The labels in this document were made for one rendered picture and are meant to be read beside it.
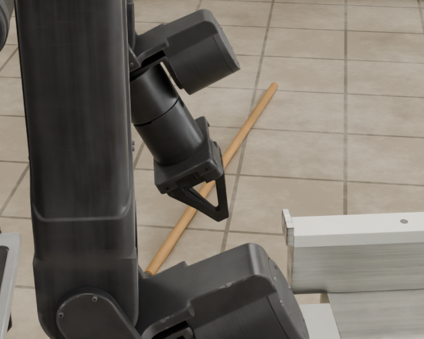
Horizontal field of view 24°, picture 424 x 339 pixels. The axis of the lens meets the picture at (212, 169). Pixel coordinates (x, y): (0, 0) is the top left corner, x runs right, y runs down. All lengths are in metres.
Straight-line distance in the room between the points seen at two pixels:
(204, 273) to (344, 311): 0.25
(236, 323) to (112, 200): 0.11
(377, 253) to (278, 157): 2.04
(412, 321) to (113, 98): 0.39
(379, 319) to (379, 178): 1.97
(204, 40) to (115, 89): 0.47
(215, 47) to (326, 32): 2.86
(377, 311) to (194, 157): 0.28
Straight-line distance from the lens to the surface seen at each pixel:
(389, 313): 0.83
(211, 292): 0.58
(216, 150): 1.03
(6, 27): 0.95
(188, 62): 0.97
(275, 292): 0.58
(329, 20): 3.94
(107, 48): 0.50
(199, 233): 2.49
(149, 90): 0.98
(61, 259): 0.55
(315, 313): 0.82
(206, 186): 2.65
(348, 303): 0.83
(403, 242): 0.83
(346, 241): 0.81
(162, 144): 1.00
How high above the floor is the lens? 1.33
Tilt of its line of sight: 28 degrees down
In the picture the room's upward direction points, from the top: straight up
